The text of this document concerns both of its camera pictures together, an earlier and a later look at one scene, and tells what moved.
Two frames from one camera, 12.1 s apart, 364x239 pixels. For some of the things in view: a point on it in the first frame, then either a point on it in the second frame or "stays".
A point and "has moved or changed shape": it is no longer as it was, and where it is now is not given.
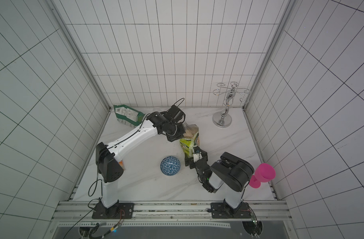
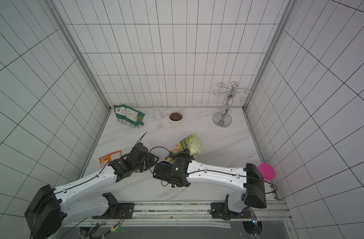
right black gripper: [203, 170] -> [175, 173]
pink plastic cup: [263, 173] stays
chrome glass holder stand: [221, 119] stays
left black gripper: [180, 135] -> [150, 156]
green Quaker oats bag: [190, 140] has moved or changed shape
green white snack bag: [128, 116] stays
